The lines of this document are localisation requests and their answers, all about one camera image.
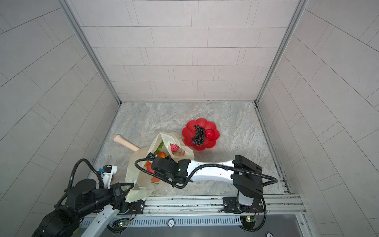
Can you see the right circuit board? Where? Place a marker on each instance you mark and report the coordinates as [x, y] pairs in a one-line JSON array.
[[248, 222]]

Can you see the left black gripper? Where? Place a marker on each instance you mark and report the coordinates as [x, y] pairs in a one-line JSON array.
[[118, 191]]

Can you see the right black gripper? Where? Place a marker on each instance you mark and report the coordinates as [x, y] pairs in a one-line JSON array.
[[158, 172]]

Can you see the green grape bunch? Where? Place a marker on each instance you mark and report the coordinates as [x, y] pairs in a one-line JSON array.
[[158, 150]]

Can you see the beige rolling pin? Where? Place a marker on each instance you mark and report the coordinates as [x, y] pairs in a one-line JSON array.
[[118, 139]]

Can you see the pink strawberry fruit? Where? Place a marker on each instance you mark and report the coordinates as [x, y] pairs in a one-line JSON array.
[[174, 148]]

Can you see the left circuit board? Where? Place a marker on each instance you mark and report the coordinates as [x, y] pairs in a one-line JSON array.
[[121, 223]]

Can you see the black grape bunch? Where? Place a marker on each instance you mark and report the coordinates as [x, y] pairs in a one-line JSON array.
[[199, 137]]

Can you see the circuit board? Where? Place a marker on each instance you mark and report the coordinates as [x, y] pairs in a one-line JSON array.
[[121, 223], [248, 222]]

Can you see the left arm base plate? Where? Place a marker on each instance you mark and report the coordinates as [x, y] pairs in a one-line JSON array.
[[134, 208]]

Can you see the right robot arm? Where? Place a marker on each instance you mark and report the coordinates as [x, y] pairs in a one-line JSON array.
[[242, 173]]

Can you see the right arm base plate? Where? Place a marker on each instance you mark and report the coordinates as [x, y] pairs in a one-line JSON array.
[[231, 205]]

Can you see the red flower-shaped plate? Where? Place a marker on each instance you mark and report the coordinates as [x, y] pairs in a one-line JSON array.
[[189, 132]]

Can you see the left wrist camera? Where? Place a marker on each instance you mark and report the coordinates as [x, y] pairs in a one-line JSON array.
[[110, 169]]

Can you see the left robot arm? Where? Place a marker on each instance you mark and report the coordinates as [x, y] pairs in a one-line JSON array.
[[62, 221]]

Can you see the yellow red mango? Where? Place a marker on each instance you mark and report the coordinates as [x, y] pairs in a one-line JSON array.
[[162, 155]]

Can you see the aluminium mounting rail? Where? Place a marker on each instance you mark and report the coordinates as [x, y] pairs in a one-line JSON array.
[[211, 205]]

